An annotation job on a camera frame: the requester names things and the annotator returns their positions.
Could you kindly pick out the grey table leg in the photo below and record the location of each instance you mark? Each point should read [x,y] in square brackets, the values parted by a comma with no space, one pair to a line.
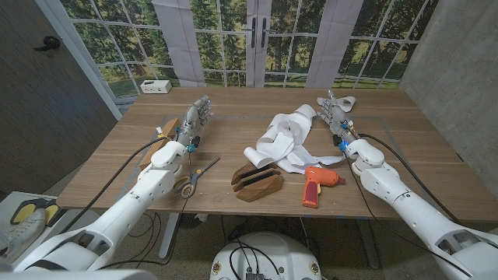
[369,245]
[168,237]

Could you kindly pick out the white floor platform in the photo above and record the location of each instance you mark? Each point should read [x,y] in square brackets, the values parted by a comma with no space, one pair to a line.
[8,202]

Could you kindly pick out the grey and tan scissors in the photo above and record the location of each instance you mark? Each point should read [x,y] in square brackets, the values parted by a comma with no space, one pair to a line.
[196,176]

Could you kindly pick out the long light wooden block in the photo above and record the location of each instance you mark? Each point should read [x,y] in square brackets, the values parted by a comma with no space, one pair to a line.
[170,127]

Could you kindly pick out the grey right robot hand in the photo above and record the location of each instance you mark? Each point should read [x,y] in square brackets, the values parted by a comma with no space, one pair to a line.
[339,118]

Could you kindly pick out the orange toy drill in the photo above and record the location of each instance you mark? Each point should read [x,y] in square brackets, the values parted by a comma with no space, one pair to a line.
[317,177]

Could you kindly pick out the black round object under table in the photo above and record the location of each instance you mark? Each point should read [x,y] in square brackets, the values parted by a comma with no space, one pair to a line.
[190,221]

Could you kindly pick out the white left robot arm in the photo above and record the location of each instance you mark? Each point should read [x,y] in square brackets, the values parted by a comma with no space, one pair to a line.
[128,206]

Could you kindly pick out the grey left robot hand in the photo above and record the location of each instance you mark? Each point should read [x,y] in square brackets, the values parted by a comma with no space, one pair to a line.
[192,120]

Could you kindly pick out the printed window forest backdrop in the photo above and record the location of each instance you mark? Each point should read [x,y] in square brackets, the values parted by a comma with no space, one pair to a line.
[233,39]

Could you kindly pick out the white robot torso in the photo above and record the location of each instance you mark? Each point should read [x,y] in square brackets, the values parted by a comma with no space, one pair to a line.
[280,249]

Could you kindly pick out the yellow and black foot pedal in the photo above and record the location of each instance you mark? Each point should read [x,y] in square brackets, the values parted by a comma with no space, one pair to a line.
[25,212]

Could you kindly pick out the white power strip box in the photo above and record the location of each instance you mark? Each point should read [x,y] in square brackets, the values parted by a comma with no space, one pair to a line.
[155,86]

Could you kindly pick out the dark brown slotted wooden block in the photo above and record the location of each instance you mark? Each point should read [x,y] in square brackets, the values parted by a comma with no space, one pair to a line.
[260,188]

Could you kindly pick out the white receipt paper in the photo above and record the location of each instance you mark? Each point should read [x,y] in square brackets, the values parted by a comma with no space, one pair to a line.
[280,144]

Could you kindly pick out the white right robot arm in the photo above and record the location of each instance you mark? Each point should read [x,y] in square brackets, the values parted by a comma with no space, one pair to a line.
[408,202]

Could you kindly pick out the white sneaker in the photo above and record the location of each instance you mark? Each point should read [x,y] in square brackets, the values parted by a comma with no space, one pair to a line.
[23,233]

